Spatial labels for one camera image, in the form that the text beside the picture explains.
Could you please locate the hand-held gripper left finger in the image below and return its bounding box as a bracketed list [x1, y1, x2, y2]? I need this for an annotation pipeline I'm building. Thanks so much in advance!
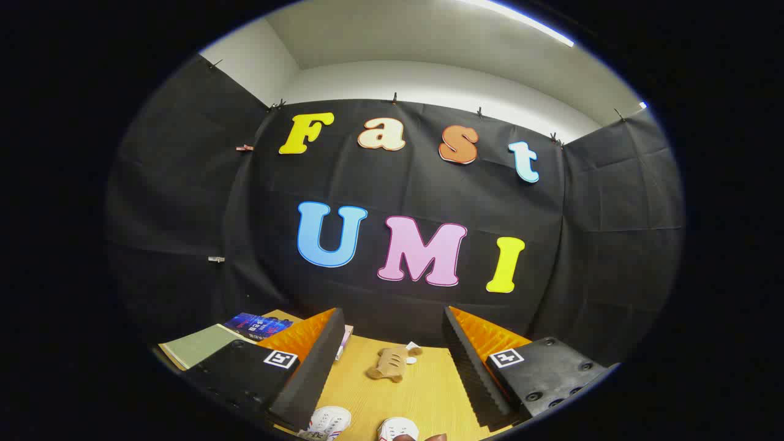
[184, 307, 347, 432]

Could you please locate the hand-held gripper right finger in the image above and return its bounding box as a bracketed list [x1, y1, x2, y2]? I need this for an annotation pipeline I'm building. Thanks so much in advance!
[442, 306, 619, 429]

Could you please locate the white shoe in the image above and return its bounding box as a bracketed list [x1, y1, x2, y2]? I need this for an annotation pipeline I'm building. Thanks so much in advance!
[298, 405, 353, 441]
[377, 417, 420, 441]

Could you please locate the green fabric storage box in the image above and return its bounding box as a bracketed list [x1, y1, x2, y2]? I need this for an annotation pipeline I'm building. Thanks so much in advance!
[160, 323, 258, 371]

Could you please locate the pink book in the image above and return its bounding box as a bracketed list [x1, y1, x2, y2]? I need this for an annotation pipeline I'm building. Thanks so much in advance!
[334, 325, 354, 361]

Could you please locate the blue book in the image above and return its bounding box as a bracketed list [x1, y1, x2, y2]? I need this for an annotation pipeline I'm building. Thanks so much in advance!
[224, 312, 293, 339]

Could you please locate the brown plush toy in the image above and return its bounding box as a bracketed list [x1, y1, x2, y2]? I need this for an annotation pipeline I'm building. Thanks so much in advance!
[366, 341, 423, 383]

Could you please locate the black backdrop cloth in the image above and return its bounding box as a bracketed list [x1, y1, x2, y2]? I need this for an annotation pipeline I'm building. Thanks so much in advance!
[104, 55, 685, 368]

